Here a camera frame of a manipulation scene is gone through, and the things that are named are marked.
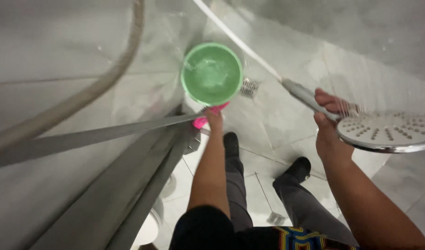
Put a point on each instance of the person's left hand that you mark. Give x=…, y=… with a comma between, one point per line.
x=214, y=121

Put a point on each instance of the person's right hand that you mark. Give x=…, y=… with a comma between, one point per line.
x=330, y=142

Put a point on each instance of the pink cleaning brush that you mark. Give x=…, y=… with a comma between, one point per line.
x=198, y=122

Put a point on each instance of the chrome round shower head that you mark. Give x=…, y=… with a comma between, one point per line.
x=386, y=133

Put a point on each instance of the person's black left sock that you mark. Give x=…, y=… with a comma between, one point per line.
x=231, y=144

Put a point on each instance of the person's black sock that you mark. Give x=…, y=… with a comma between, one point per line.
x=299, y=169
x=231, y=144

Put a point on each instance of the person's black right sock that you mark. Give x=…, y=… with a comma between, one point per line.
x=299, y=169

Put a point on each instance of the green plastic bucket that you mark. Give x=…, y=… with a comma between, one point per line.
x=211, y=73

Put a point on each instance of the metal floor drain grate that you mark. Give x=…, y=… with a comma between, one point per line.
x=249, y=87
x=275, y=218

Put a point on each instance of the person's grey trousers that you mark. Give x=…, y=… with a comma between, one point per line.
x=302, y=205

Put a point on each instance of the person's black patterned top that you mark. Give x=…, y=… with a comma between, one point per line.
x=212, y=229

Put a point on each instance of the white toilet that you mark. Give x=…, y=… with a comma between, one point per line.
x=148, y=227

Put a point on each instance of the glass shower door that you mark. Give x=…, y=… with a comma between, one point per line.
x=59, y=194

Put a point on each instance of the curved grey shower rail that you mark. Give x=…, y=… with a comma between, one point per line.
x=105, y=78

